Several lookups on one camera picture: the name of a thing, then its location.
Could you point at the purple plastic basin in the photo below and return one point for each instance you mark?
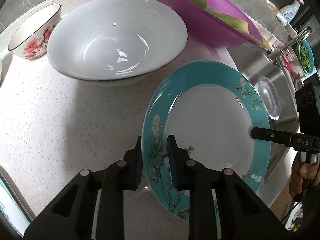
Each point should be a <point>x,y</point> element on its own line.
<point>212,30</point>

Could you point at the person right hand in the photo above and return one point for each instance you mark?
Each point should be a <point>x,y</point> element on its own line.
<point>302,171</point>

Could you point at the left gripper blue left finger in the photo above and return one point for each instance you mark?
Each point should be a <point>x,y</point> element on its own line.
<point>136,164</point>

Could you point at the floral rimmed white bowl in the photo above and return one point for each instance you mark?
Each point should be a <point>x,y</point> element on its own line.
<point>30,40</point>

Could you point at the steel bowl in sink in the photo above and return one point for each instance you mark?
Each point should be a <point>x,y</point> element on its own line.
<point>269,97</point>

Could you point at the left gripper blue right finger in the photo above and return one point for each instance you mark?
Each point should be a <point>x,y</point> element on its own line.
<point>177,160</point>

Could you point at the green peeled vegetable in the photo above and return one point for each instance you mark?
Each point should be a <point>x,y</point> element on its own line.
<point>216,9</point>

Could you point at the large white bowl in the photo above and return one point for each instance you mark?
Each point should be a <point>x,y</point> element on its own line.
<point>114,40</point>

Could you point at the white spray bottle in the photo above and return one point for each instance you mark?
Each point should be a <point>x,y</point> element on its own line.
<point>289,11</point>

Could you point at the chrome faucet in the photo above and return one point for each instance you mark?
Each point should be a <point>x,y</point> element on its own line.
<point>276,56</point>

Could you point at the teal bowl chopped greens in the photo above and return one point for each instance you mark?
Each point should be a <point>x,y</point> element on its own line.
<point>305,57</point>

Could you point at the stainless steel sink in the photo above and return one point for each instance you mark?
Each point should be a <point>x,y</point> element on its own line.
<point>252,64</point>

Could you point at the teal floral plate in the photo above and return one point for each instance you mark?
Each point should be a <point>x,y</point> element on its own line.
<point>210,109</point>

